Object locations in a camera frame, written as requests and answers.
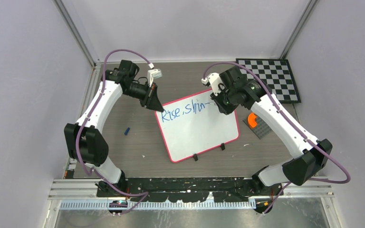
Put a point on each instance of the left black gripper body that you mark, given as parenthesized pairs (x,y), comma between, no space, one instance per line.
(145,99)

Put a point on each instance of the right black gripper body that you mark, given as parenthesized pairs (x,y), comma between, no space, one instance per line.
(226,100)

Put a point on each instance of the white whiteboard pink rim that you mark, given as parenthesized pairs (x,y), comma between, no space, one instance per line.
(190,125)

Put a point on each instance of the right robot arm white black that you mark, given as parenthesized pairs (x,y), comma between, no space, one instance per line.
(231,89)

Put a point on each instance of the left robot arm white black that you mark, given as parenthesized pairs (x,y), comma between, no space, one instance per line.
(84,139)

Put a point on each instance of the orange curved block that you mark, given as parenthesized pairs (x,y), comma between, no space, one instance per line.
(251,120)

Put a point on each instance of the grey lego baseplate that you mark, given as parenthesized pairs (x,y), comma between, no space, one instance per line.
(261,130)

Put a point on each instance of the black white checkerboard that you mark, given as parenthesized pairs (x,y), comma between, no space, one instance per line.
(277,74)

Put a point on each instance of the black board stop left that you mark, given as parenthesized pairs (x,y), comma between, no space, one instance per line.
(195,157)

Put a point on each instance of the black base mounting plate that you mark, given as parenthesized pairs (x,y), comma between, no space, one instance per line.
(190,190)

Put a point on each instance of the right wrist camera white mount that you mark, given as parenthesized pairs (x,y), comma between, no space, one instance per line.
(215,82)

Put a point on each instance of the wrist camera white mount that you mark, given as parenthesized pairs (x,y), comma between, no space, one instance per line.
(153,73)
(215,82)

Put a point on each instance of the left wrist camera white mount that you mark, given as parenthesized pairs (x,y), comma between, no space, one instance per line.
(153,73)

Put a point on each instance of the white slotted cable duct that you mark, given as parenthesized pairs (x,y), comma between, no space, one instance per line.
(167,205)

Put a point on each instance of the aluminium frame rail front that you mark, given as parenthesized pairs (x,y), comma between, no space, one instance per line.
(73,189)

